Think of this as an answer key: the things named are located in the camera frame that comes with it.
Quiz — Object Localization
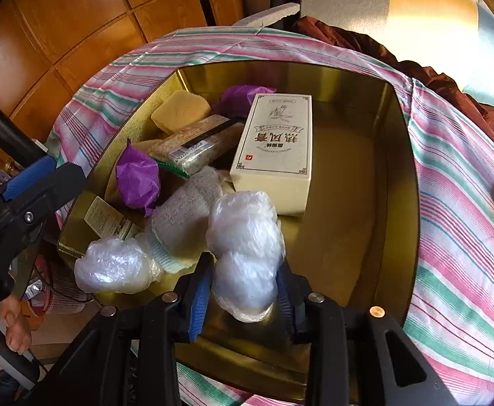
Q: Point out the brown cloth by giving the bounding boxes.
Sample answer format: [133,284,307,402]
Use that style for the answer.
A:
[293,16,494,165]

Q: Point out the green edged cracker packet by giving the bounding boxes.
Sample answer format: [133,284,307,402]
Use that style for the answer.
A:
[147,114,245,177]

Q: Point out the striped tablecloth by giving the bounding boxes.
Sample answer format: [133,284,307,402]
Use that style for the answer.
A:
[46,27,494,406]

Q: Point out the white foam block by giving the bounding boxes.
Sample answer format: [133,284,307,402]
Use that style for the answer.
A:
[234,3,300,30]

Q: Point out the pink patterned container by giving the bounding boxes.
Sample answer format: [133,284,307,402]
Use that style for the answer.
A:
[24,254,95,316]

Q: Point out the gold tin box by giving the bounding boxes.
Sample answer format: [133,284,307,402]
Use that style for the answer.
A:
[56,61,421,402]

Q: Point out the purple snack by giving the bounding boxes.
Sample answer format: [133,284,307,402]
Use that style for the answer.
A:
[115,143,162,217]
[219,85,277,119]

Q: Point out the white puffed snack packet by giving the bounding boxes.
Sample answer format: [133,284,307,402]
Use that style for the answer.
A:
[151,166,225,274]

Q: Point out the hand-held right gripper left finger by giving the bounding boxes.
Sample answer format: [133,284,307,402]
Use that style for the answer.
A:
[22,252,214,406]

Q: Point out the wooden wardrobe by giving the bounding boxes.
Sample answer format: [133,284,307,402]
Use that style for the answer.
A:
[0,0,248,204]

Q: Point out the yellow sponge block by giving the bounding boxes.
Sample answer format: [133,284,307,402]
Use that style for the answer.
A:
[151,90,212,134]

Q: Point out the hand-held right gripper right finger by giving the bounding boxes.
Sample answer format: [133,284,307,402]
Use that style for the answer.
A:
[276,259,459,406]

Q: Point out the black tube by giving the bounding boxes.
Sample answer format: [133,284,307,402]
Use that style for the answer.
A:
[0,108,46,163]

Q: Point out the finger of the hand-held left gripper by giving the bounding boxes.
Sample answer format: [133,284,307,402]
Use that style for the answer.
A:
[0,155,58,202]
[0,163,87,242]

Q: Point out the small cream labelled carton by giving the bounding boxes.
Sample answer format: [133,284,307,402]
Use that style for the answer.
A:
[84,197,144,241]

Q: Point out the large cream printed box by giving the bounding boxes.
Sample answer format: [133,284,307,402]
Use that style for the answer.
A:
[230,93,313,217]

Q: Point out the person's left hand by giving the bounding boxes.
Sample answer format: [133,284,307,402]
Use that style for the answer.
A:
[0,296,33,372]

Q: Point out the clear plastic bundle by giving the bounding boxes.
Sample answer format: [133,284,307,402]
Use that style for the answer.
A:
[206,191,286,323]
[74,237,163,294]

